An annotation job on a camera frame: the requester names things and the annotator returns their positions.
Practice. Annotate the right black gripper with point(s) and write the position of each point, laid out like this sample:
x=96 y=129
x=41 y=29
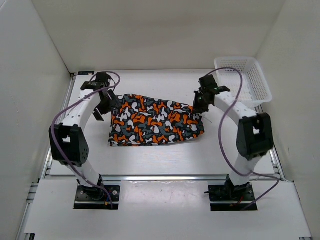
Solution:
x=198 y=109

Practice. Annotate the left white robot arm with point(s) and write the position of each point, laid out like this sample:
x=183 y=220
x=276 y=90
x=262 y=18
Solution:
x=68 y=143

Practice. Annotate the front aluminium rail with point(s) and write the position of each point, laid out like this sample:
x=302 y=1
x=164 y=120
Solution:
x=206 y=177

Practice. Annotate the orange camouflage shorts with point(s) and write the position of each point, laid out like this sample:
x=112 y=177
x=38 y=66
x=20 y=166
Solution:
x=143 y=121

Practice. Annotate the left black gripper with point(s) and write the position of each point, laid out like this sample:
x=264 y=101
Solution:
x=114 y=103

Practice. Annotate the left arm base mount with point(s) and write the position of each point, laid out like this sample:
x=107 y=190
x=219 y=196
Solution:
x=86 y=199

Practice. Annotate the white plastic mesh basket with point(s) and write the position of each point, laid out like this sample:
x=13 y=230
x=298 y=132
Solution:
x=255 y=90

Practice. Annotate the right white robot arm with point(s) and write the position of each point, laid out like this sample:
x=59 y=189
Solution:
x=254 y=130

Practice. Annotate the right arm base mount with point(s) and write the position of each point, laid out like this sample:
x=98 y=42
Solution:
x=230 y=198

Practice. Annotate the left aluminium rail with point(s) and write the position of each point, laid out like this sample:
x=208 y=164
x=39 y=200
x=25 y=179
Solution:
x=53 y=140

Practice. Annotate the dark corner label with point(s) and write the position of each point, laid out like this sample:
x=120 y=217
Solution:
x=85 y=73

